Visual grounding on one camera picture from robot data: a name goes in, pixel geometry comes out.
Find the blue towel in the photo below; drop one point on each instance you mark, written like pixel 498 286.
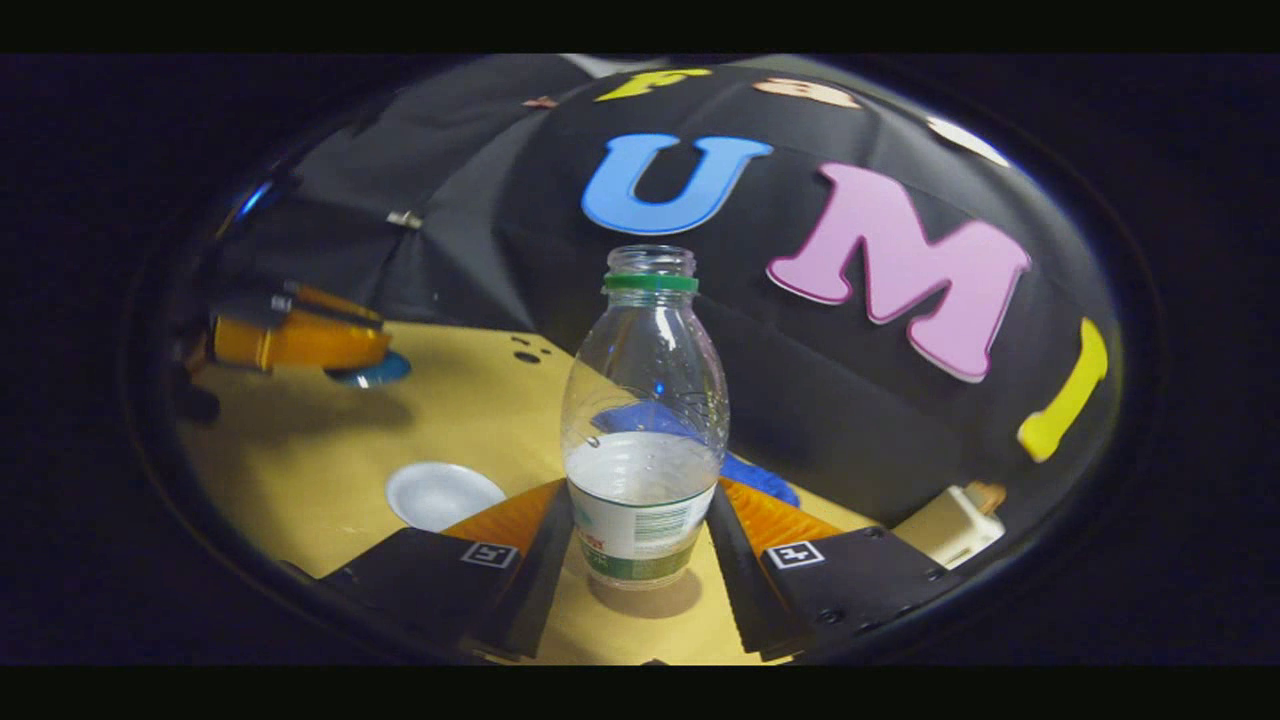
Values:
pixel 762 483

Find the clear plastic water bottle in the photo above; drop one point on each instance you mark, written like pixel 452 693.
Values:
pixel 645 400

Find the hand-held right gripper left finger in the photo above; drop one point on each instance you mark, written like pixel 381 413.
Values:
pixel 540 580

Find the brown cloth clip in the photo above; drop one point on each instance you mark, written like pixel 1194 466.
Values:
pixel 540 102

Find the white toaster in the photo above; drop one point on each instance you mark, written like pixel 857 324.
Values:
pixel 945 528

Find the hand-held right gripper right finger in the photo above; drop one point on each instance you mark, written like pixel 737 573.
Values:
pixel 740 590

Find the brown toast slice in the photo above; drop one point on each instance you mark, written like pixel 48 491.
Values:
pixel 990 493

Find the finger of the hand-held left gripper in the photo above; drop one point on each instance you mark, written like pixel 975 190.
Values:
pixel 300 342
pixel 300 303

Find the black backdrop cloth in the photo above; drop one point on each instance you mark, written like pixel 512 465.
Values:
pixel 800 400

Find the white cloth clip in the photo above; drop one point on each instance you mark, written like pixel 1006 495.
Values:
pixel 405 219

